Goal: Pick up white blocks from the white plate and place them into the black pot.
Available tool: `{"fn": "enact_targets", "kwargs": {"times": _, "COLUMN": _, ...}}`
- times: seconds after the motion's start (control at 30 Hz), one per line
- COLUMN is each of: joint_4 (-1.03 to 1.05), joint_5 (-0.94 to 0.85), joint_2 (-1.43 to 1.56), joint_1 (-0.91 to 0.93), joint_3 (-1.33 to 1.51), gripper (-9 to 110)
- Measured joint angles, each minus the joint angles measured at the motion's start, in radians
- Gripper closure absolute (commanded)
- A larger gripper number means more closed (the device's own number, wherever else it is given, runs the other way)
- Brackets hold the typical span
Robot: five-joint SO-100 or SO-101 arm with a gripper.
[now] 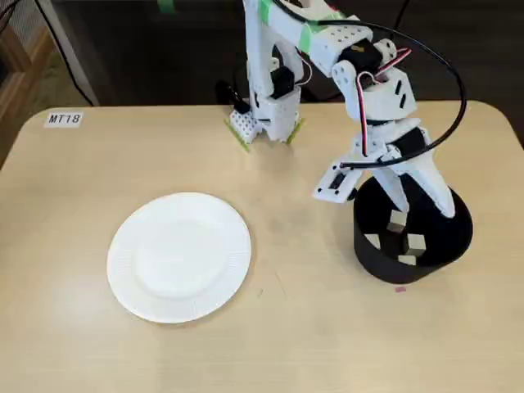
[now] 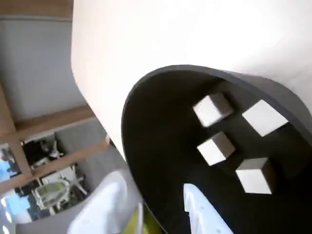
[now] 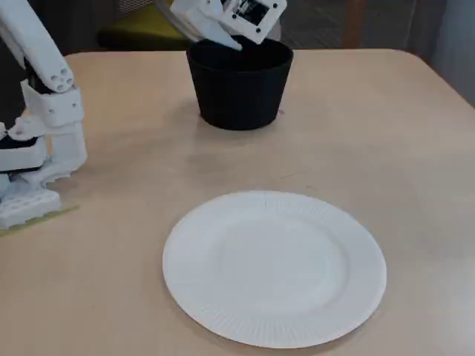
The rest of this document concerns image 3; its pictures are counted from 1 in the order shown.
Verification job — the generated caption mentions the olive green office chair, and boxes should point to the olive green office chair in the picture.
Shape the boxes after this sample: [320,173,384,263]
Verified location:
[96,0,283,51]

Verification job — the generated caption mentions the yellow-green tape under base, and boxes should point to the yellow-green tape under base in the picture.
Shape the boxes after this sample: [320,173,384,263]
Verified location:
[0,205,82,239]

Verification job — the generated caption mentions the black plastic cup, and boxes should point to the black plastic cup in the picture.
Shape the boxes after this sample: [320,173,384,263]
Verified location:
[186,36,295,131]

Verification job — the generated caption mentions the wooden furniture leg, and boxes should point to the wooden furniture leg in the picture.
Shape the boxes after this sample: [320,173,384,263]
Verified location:
[341,0,364,50]

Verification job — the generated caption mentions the white paper plate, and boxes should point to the white paper plate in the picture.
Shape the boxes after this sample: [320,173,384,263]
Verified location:
[162,191,388,349]

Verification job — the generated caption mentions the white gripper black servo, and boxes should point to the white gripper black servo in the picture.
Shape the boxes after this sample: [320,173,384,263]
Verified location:
[168,0,288,52]

